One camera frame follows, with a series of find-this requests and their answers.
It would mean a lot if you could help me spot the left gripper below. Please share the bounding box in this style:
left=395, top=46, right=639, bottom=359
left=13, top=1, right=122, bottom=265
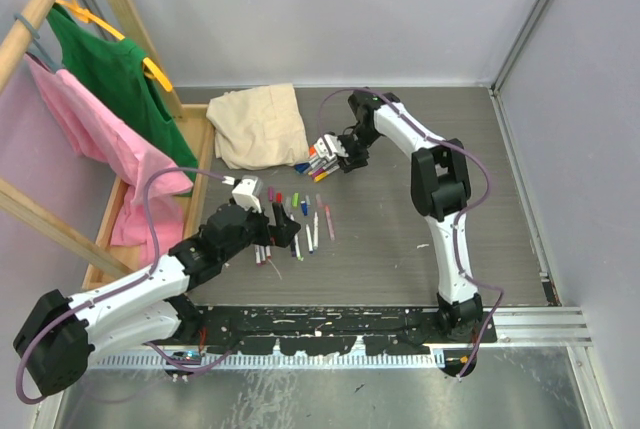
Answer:
left=220, top=200, right=298, bottom=263

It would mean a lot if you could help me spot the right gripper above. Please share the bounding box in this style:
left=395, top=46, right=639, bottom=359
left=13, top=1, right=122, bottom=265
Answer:
left=332, top=126, right=381, bottom=174

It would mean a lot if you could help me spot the grey end white marker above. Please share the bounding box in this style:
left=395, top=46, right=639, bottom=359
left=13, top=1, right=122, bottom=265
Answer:
left=312, top=211, right=319, bottom=252

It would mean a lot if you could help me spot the blue end white marker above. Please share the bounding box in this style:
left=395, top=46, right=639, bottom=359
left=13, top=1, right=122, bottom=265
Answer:
left=305, top=224, right=315, bottom=254

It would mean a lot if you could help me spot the green cap rainbow pen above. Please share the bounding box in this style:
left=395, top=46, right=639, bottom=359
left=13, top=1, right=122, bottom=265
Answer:
left=293, top=234, right=303, bottom=261

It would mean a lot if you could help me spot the lilac pen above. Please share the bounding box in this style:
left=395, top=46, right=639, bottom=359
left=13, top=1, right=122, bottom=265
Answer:
left=324, top=205, right=335, bottom=242

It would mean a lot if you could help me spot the yellow end rainbow pen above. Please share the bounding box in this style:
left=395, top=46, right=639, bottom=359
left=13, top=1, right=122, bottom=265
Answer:
left=313, top=166, right=340, bottom=183

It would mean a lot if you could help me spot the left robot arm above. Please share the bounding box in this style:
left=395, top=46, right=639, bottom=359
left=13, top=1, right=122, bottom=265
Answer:
left=13, top=203, right=301, bottom=404

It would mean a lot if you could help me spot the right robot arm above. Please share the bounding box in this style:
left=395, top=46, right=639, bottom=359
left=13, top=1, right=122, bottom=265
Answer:
left=337, top=89, right=483, bottom=343

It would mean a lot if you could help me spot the beige folded cloth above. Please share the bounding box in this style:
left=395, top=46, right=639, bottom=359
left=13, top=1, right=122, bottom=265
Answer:
left=206, top=83, right=309, bottom=170

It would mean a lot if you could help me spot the pink shirt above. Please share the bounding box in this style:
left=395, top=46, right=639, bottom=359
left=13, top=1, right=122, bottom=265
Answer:
left=24, top=54, right=193, bottom=268

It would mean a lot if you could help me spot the wooden clothes rack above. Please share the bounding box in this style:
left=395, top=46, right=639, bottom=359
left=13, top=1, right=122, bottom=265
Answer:
left=1, top=0, right=214, bottom=290

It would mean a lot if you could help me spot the yellow hanger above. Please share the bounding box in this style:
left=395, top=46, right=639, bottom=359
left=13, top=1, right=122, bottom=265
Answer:
left=55, top=0, right=173, bottom=92

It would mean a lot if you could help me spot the green shirt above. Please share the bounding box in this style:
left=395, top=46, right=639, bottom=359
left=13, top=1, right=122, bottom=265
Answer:
left=47, top=3, right=199, bottom=168

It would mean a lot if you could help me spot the grey hanger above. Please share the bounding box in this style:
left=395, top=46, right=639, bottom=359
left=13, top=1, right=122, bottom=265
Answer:
left=13, top=13, right=63, bottom=72

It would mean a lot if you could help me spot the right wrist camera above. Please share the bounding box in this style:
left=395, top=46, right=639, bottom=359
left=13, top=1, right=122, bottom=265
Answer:
left=313, top=133, right=343, bottom=162

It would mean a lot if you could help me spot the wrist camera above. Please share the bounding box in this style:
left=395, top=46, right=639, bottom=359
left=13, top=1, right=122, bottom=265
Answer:
left=222, top=175, right=263, bottom=213
left=313, top=133, right=343, bottom=162

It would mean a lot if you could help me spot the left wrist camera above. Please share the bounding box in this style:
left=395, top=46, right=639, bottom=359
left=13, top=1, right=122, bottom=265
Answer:
left=222, top=175, right=263, bottom=213

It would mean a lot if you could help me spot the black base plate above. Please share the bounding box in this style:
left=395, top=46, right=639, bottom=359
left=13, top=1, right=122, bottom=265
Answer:
left=153, top=305, right=497, bottom=356

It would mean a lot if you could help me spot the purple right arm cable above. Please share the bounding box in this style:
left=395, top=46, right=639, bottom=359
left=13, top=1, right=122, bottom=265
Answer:
left=315, top=88, right=505, bottom=380

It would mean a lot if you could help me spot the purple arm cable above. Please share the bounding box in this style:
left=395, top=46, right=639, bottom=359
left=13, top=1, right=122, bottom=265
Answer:
left=315, top=88, right=505, bottom=380
left=14, top=167, right=241, bottom=405

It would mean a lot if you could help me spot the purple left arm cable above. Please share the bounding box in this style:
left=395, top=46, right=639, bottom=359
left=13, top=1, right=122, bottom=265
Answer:
left=14, top=167, right=241, bottom=405

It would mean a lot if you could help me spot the grey cable duct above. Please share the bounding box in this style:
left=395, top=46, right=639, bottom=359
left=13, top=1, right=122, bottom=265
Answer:
left=94, top=347, right=445, bottom=370

